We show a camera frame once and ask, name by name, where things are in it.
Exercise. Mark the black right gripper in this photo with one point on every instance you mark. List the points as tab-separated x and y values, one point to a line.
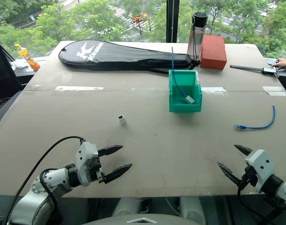
249	177

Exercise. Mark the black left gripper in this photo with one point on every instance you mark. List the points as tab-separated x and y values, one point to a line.
97	169

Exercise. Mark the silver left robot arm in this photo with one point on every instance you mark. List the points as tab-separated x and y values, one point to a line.
55	177

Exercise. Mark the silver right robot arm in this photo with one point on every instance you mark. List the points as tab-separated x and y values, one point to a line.
284	189

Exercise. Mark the person's bare hand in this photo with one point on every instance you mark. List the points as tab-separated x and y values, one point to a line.
284	63

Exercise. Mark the grey rounded robot body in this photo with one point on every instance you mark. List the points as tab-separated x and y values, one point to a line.
142	220

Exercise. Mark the green plastic box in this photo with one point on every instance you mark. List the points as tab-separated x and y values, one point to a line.
183	106

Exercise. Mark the clear tape strip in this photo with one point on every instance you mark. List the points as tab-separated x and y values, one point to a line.
275	91

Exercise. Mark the black racket bag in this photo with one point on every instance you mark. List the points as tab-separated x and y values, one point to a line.
110	55

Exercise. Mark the red brick block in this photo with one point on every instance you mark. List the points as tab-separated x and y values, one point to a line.
213	52

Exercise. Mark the clear black-capped water bottle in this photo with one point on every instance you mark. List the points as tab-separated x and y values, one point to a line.
196	39

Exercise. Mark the orange soda bottle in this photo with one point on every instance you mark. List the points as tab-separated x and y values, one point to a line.
28	57

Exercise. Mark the white crumpled tissue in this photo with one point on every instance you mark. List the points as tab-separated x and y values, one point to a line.
18	65

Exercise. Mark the black mesh chair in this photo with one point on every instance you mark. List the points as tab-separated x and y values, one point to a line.
4	77

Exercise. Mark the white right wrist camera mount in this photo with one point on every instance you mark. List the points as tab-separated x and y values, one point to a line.
262	164

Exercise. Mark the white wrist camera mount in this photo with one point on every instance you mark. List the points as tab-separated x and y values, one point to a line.
262	164
85	152

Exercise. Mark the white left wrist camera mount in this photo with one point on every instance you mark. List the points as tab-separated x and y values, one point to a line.
85	152

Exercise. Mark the black window frame post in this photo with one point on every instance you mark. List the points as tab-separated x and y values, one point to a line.
171	21

